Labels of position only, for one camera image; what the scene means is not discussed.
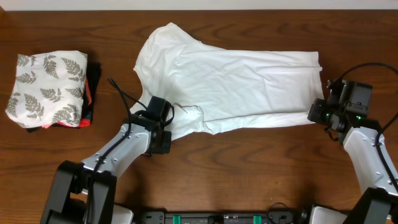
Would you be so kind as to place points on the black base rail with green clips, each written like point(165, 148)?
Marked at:
point(278, 213)

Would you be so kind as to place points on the fern print folded cloth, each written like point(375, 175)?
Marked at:
point(46, 87)

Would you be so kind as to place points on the black folded garment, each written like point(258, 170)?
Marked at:
point(93, 84)

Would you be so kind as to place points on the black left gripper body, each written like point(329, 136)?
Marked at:
point(164, 144)

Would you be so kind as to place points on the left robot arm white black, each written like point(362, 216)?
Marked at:
point(84, 192)

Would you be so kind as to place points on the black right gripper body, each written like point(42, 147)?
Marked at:
point(321, 112)

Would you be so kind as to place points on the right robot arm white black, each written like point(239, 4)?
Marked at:
point(362, 139)

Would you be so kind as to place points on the white t-shirt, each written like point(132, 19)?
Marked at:
point(214, 90)

